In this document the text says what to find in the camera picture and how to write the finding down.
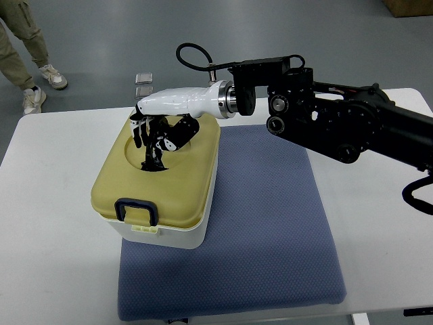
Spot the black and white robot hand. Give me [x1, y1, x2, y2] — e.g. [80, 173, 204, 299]
[129, 81, 237, 172]

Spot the yellow box lid with handle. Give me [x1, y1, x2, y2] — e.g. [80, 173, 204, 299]
[91, 114, 221, 229]

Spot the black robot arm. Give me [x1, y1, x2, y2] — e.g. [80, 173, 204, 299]
[224, 56, 432, 173]

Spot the white storage box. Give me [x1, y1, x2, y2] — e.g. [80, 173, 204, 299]
[102, 160, 218, 249]

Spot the brown cardboard box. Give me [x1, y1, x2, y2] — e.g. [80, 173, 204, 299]
[382, 0, 432, 18]

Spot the lower silver floor plate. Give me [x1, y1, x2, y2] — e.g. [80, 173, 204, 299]
[135, 86, 154, 100]

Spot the silver floor plate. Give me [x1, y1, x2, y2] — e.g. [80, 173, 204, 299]
[135, 72, 153, 85]
[135, 86, 154, 100]

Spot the upper silver floor plate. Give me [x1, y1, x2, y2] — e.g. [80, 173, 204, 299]
[135, 72, 153, 85]

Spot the blue padded mat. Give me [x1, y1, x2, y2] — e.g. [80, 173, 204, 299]
[118, 125, 346, 321]

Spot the person in khaki trousers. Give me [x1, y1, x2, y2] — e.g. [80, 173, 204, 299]
[1, 1, 68, 115]

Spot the black bracket under table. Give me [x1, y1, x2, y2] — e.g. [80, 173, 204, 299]
[403, 307, 433, 317]

